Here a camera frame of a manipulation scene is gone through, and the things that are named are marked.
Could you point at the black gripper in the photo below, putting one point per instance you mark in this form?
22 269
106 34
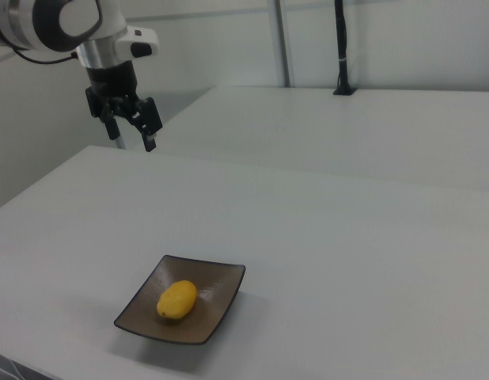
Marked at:
110 81

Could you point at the yellow lemon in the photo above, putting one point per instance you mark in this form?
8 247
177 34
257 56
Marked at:
177 299

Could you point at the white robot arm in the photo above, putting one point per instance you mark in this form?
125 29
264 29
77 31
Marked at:
50 20

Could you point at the square brown ceramic plate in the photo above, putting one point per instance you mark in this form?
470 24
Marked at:
213 285

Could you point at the black camera pole with base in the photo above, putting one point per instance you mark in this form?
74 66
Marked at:
342 59

